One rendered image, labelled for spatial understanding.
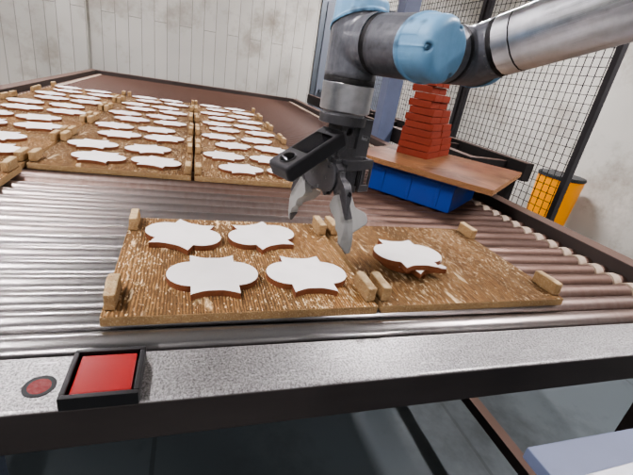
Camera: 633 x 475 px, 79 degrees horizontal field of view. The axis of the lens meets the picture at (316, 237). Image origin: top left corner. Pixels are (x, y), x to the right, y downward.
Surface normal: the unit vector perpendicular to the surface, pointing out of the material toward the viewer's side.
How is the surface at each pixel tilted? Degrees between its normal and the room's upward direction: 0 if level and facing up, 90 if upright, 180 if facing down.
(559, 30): 112
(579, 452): 0
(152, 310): 0
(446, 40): 90
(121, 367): 0
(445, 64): 90
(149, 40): 90
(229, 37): 90
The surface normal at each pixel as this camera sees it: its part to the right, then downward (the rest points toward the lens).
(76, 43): 0.27, 0.42
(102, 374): 0.16, -0.91
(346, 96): -0.10, 0.37
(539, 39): -0.70, 0.53
